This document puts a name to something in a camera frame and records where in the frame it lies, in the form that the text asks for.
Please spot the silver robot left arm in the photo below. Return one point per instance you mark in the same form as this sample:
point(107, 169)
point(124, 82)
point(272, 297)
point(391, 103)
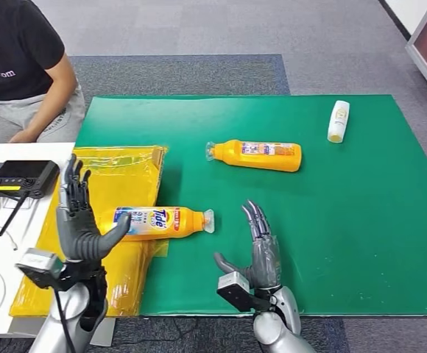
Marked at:
point(70, 316)

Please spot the person's forearm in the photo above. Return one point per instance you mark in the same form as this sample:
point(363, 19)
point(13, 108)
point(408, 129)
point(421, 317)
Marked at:
point(55, 102)

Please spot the orange Tide detergent bottle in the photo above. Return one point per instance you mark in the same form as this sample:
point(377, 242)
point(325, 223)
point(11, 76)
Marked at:
point(169, 223)

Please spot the black remote controller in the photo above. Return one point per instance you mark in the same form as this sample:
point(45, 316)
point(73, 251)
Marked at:
point(23, 178)

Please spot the green table mat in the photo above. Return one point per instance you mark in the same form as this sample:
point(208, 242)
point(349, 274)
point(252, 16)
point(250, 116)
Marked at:
point(327, 219)

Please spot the yellow taped cardboard sheet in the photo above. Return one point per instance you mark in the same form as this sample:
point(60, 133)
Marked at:
point(125, 175)

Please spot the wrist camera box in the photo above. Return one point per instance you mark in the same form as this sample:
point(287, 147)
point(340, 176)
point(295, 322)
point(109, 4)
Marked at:
point(39, 265)
point(236, 292)

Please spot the person's hand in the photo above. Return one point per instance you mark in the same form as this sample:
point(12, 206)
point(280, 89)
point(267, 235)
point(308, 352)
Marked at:
point(23, 137)

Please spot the small white bottle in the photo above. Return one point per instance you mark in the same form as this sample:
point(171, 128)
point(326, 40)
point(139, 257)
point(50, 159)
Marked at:
point(338, 121)

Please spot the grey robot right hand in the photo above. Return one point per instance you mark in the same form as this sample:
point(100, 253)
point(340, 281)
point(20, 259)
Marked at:
point(267, 263)

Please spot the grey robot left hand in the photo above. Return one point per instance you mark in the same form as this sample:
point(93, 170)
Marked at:
point(75, 229)

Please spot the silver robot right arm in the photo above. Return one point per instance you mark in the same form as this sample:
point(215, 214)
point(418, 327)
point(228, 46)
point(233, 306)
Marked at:
point(279, 326)

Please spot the person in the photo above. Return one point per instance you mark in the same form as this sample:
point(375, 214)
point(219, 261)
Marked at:
point(11, 53)

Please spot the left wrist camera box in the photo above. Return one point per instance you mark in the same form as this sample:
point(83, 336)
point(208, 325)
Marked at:
point(39, 265)

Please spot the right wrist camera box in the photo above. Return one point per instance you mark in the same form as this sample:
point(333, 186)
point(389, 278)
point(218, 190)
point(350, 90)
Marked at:
point(236, 292)

